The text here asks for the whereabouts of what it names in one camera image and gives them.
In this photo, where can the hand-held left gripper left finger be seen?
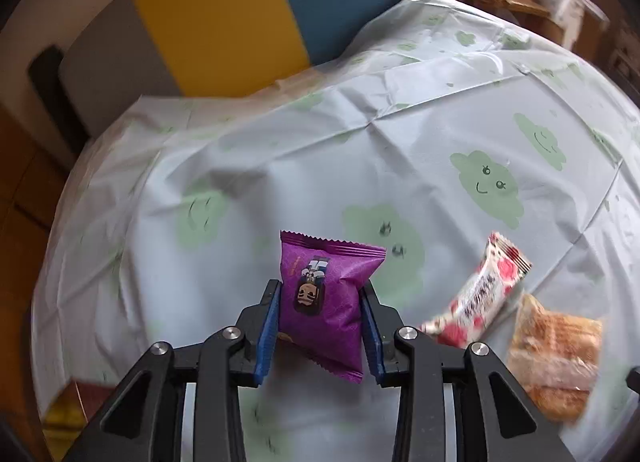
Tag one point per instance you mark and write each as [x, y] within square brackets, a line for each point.
[267, 342]

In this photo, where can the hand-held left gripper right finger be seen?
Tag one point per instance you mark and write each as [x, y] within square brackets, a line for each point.
[371, 337]

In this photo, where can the purple snack packet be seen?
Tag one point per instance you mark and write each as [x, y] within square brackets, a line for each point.
[325, 292]

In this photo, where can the maroon gift box gold inside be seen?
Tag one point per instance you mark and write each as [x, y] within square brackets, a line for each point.
[65, 417]

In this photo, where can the white pink floral snack packet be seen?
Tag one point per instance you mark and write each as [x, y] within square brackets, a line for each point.
[480, 292]

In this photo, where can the clear orange pastry packet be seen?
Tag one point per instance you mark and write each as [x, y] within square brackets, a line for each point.
[555, 357]

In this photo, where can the pale cloud print tablecloth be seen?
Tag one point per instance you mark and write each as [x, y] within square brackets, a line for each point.
[350, 141]

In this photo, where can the grey chair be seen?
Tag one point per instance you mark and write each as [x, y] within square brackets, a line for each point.
[115, 71]

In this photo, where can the yellow chair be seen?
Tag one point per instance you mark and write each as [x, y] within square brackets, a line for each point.
[220, 21]

